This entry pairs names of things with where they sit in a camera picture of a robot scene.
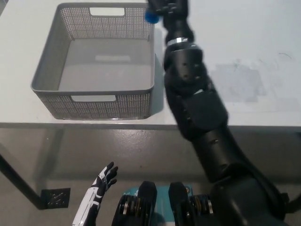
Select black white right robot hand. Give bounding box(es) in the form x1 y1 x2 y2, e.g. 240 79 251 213
147 0 196 42

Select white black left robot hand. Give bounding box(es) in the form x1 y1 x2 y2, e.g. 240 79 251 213
71 161 119 226

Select white shampoo tube blue cap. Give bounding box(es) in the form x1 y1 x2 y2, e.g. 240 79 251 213
144 11 160 24

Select black table foot plate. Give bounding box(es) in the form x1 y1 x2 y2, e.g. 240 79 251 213
41 187 71 209

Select black robot leg units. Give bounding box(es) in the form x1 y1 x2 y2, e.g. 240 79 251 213
111 180 215 226

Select black metal table leg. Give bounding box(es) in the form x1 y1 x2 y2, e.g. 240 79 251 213
287 192 301 208
0 152 47 210

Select grey perforated plastic basket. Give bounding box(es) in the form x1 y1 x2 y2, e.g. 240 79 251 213
30 2 156 120

